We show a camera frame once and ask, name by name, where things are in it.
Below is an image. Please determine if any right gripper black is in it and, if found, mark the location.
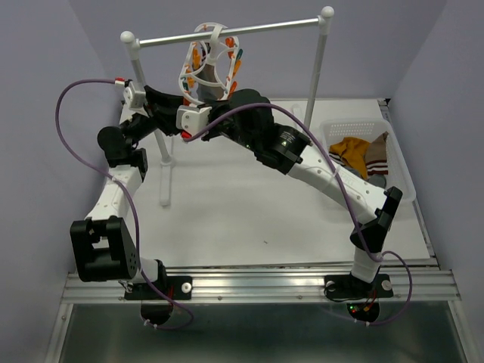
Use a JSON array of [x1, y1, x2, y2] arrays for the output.
[[197, 96, 259, 154]]

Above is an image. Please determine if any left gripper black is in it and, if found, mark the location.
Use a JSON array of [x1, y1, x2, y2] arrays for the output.
[[121, 85, 193, 145]]

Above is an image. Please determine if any grey sock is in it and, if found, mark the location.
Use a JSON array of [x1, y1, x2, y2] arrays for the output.
[[368, 174, 387, 189], [197, 85, 224, 103]]

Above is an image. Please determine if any white round clip hanger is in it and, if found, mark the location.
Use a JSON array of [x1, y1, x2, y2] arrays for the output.
[[178, 22, 243, 106]]

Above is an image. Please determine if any beige striped sock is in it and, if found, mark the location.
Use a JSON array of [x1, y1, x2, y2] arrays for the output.
[[198, 64, 223, 92]]

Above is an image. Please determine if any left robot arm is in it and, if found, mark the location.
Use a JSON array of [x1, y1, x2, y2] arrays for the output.
[[70, 82, 184, 298]]

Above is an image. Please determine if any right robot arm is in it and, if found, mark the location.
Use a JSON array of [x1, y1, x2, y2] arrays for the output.
[[195, 89, 402, 295]]

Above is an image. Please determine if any white plastic basket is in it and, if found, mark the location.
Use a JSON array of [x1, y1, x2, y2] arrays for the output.
[[320, 118, 416, 203]]

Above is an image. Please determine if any yellow sock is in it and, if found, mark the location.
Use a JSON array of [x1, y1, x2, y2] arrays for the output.
[[329, 137, 370, 178]]

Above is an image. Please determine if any white clothes rack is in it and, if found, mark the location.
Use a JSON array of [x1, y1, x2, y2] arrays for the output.
[[119, 5, 336, 207]]

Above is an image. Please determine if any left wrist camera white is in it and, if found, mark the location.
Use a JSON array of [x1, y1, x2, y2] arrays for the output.
[[123, 80, 146, 110]]

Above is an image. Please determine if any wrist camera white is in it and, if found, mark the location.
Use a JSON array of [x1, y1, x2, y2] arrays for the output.
[[175, 105, 212, 139], [123, 80, 146, 110]]

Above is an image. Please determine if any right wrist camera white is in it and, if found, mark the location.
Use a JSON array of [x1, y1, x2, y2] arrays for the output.
[[175, 105, 212, 139]]

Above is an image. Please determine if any aluminium rail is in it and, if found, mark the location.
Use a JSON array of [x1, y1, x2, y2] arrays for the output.
[[61, 267, 461, 305]]

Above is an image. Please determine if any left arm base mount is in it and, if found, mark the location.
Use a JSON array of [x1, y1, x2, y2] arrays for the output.
[[124, 275, 193, 301]]

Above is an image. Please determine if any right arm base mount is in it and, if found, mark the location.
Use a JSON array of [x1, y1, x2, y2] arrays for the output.
[[323, 274, 394, 301]]

